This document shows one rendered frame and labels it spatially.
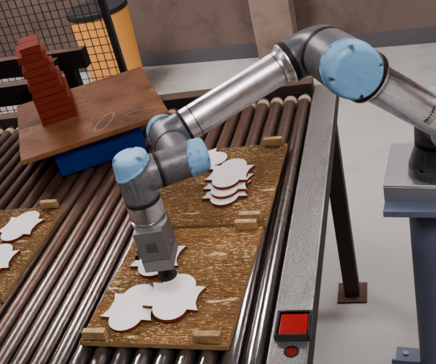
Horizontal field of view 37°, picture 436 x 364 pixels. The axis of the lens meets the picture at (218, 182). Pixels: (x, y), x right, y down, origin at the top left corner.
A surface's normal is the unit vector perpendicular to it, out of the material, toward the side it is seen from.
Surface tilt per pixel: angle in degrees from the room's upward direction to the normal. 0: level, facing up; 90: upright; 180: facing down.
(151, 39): 90
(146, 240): 90
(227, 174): 0
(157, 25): 90
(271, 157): 0
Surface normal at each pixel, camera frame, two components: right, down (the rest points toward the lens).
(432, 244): -0.52, 0.54
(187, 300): -0.11, -0.83
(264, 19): -0.31, 0.55
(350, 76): 0.20, 0.40
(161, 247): -0.07, 0.54
